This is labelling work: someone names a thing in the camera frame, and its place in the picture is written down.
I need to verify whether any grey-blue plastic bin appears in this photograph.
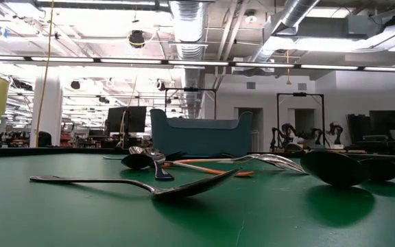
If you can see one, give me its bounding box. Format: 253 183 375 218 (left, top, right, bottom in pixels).
149 108 253 158

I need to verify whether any black metal rig frame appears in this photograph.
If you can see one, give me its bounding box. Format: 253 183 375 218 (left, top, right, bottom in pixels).
164 87 218 120
276 91 326 152

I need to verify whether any dark spoon with blue handle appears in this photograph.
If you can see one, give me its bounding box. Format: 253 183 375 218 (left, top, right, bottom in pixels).
359 158 395 183

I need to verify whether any white building column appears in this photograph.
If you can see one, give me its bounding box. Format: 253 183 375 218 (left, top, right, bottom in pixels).
29 67 64 148

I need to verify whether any black ceiling dome camera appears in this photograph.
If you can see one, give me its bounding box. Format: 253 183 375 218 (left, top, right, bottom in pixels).
128 30 146 49

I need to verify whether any green table mat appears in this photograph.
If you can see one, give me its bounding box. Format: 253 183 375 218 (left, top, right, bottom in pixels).
0 152 395 247

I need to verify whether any black monitor on stand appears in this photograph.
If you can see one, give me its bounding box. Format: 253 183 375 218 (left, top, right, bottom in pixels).
106 105 148 149

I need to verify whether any dark steel spoon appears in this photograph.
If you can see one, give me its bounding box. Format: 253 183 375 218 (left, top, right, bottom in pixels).
29 166 245 202
121 153 154 170
142 147 175 182
300 150 370 188

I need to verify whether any corrugated silver air duct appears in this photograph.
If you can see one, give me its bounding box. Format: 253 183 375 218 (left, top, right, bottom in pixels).
167 0 209 119

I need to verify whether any black monitor on desk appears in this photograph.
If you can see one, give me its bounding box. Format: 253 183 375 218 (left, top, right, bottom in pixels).
346 109 395 154

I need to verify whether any smooth silver air duct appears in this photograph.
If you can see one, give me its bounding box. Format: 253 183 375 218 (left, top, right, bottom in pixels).
248 0 322 75

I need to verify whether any long white light bar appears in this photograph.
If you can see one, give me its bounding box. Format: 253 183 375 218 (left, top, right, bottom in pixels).
0 54 395 73

